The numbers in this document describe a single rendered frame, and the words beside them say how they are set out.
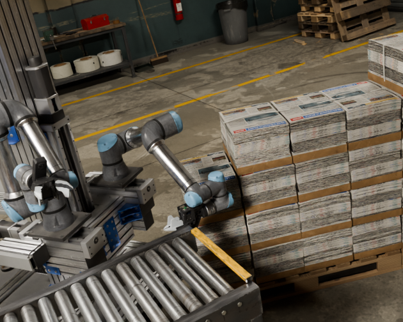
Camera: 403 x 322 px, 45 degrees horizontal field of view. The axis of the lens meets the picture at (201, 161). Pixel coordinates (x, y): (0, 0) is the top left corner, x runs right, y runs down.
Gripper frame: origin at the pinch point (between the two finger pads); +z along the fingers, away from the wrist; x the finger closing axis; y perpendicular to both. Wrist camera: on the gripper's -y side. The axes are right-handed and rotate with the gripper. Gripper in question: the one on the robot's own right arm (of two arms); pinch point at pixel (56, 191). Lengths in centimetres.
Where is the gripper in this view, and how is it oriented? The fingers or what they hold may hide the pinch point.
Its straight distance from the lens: 176.2
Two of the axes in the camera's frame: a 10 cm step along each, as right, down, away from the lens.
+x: -7.8, 2.6, -5.7
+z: 6.3, 2.3, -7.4
